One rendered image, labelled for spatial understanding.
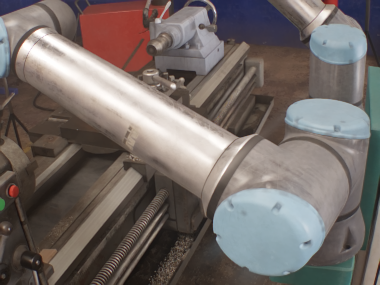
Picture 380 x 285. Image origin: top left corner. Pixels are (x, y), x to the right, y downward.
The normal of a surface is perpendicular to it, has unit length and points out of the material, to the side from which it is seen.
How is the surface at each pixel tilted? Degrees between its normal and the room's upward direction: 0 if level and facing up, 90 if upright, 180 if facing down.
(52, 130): 0
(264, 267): 92
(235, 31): 90
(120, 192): 36
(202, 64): 90
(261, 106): 0
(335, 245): 70
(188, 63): 90
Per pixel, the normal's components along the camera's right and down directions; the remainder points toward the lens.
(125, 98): -0.11, -0.42
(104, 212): 0.49, -0.64
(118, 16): -0.02, 0.48
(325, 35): -0.09, -0.83
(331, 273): -0.31, 0.48
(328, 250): -0.04, 0.15
